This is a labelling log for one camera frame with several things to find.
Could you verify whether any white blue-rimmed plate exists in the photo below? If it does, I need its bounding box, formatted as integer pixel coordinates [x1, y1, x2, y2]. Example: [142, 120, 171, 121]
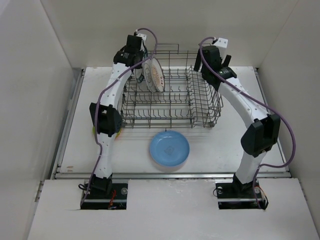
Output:
[142, 59, 156, 93]

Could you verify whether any white plate with green rim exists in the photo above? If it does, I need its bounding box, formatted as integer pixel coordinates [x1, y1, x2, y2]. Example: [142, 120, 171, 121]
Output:
[134, 68, 144, 84]

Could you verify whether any patterned white plate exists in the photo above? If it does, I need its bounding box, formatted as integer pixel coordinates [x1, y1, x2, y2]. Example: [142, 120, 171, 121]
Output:
[151, 57, 165, 93]

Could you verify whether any grey wire dish rack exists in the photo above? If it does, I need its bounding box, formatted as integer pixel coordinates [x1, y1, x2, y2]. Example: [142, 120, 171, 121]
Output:
[120, 43, 224, 129]

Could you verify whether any blue plate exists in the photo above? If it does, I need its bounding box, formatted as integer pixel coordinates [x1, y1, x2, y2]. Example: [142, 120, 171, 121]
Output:
[149, 130, 190, 168]

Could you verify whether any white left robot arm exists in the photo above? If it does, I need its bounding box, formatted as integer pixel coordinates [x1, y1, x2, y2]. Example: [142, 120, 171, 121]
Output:
[83, 32, 150, 199]

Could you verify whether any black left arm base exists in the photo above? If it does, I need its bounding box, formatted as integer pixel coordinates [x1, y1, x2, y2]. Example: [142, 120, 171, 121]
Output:
[80, 182, 129, 210]

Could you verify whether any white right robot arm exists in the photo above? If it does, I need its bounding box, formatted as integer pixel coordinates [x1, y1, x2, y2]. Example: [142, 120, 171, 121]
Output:
[194, 45, 281, 197]

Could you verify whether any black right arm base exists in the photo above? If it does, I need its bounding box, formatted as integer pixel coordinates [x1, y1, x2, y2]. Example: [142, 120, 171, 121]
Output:
[214, 181, 269, 210]

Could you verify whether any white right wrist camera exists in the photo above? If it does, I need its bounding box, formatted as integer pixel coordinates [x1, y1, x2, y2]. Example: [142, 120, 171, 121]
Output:
[213, 37, 228, 49]

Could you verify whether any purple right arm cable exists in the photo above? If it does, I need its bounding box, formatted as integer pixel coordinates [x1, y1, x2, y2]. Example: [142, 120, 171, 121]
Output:
[198, 36, 297, 210]

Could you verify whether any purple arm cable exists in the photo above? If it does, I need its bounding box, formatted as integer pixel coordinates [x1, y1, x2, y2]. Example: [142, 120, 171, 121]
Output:
[80, 27, 158, 208]
[198, 36, 297, 210]

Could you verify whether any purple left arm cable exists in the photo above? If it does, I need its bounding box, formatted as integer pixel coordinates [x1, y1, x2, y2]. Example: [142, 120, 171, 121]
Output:
[80, 27, 158, 208]

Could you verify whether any front aluminium rail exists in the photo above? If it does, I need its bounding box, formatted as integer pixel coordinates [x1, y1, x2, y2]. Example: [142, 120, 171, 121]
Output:
[52, 171, 292, 180]

